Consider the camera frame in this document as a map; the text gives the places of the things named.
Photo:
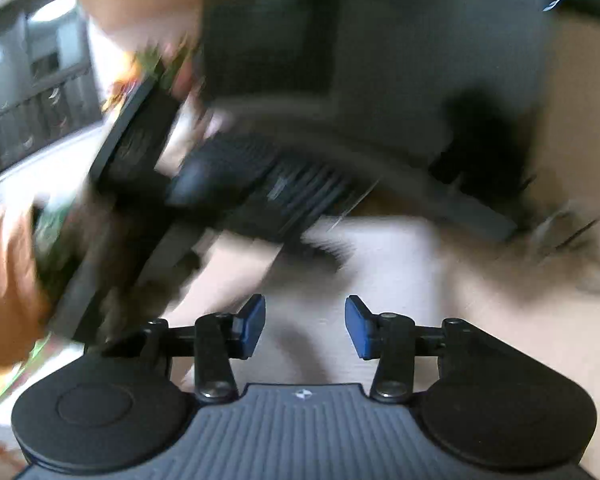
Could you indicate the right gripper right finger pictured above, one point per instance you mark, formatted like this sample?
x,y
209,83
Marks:
x,y
388,338

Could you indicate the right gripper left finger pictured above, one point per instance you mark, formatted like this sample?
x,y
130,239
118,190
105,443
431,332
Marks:
x,y
222,337

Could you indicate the person left hand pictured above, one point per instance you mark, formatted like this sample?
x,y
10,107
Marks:
x,y
24,306

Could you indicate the black computer monitor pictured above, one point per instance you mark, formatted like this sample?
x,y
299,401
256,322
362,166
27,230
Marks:
x,y
435,99

